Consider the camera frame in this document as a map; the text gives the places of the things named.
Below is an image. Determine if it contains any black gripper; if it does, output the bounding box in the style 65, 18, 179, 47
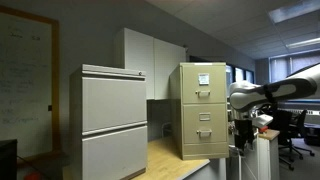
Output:
234, 120, 254, 150

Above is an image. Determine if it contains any beige bottom drawer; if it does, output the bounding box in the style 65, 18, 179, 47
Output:
183, 104, 227, 144

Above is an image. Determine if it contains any beige drawer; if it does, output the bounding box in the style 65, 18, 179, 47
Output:
183, 104, 227, 144
181, 63, 226, 104

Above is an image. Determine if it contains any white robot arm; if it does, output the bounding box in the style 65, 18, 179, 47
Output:
229, 63, 320, 126

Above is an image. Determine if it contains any white base cabinet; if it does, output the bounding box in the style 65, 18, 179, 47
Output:
226, 129, 280, 180

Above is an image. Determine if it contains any beige file cabinet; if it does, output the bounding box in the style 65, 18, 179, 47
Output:
169, 62, 229, 160

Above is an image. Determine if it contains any beige top drawer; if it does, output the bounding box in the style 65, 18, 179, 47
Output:
181, 63, 226, 104

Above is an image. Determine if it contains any grey lateral file cabinet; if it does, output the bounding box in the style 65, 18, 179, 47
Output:
69, 64, 147, 180

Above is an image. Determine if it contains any black office chair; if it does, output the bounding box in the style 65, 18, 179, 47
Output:
274, 110, 314, 171

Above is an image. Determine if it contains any white paper label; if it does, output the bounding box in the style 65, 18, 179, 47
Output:
198, 73, 210, 85

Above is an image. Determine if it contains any ceiling light panel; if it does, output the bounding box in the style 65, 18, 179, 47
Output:
268, 0, 320, 23

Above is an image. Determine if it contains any wood framed whiteboard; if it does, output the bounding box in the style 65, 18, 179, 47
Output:
0, 5, 60, 157

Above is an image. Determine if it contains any white wall cabinet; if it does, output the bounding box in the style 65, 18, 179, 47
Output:
113, 28, 186, 100

